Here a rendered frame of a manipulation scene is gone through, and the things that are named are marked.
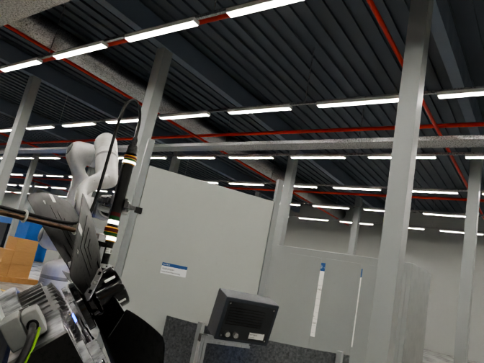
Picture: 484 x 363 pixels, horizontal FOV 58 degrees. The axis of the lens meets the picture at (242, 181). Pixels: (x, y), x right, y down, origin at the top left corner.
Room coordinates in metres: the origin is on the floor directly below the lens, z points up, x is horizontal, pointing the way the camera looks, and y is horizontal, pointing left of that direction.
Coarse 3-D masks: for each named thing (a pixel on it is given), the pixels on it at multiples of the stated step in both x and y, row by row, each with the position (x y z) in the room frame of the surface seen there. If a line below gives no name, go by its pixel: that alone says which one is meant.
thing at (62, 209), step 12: (36, 192) 1.27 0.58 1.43; (36, 204) 1.25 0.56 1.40; (48, 204) 1.30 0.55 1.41; (60, 204) 1.36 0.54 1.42; (48, 216) 1.28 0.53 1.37; (60, 216) 1.32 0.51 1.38; (72, 216) 1.37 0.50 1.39; (48, 228) 1.26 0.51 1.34; (60, 240) 1.28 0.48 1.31; (72, 240) 1.31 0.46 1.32; (60, 252) 1.27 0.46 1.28; (72, 252) 1.29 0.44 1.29
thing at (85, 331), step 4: (80, 320) 1.22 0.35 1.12; (80, 324) 1.20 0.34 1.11; (84, 328) 1.17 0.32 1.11; (84, 332) 1.15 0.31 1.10; (88, 332) 1.15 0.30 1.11; (84, 336) 1.14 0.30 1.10; (88, 336) 1.13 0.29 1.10; (92, 336) 1.13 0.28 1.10; (88, 340) 1.11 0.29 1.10; (100, 360) 1.03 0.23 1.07
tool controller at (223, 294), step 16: (224, 304) 1.90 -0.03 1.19; (240, 304) 1.91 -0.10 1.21; (256, 304) 1.94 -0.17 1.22; (272, 304) 1.98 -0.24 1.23; (224, 320) 1.91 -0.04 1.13; (240, 320) 1.93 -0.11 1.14; (256, 320) 1.96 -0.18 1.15; (272, 320) 1.99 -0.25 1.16; (224, 336) 1.94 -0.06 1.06; (240, 336) 1.96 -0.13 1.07; (256, 336) 1.99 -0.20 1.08
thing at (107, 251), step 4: (132, 140) 1.39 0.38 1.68; (136, 140) 1.39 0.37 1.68; (132, 144) 1.38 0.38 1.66; (136, 144) 1.39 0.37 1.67; (128, 148) 1.38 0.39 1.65; (132, 148) 1.38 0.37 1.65; (136, 148) 1.39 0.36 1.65; (128, 152) 1.38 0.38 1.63; (132, 152) 1.38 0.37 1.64; (136, 152) 1.39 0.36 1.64; (108, 244) 1.38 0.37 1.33; (112, 244) 1.39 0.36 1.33; (104, 248) 1.38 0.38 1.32; (108, 248) 1.38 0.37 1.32; (104, 252) 1.38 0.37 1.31; (108, 252) 1.38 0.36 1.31; (104, 256) 1.38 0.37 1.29; (108, 256) 1.39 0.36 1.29; (104, 260) 1.38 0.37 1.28; (108, 260) 1.39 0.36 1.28; (104, 268) 1.39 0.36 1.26
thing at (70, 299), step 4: (64, 288) 1.26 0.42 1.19; (64, 292) 1.24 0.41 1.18; (68, 292) 1.27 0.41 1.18; (68, 296) 1.23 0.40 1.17; (72, 296) 1.25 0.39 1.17; (68, 300) 1.22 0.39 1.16; (72, 300) 1.24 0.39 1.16; (68, 304) 1.22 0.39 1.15; (72, 304) 1.22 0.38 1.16; (76, 304) 1.24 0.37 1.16; (72, 308) 1.22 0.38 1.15; (76, 308) 1.24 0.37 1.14; (76, 312) 1.22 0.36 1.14; (80, 312) 1.24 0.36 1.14; (76, 316) 1.22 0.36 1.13; (80, 316) 1.23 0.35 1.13; (76, 320) 1.23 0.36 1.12; (84, 320) 1.26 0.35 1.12; (84, 324) 1.28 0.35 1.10
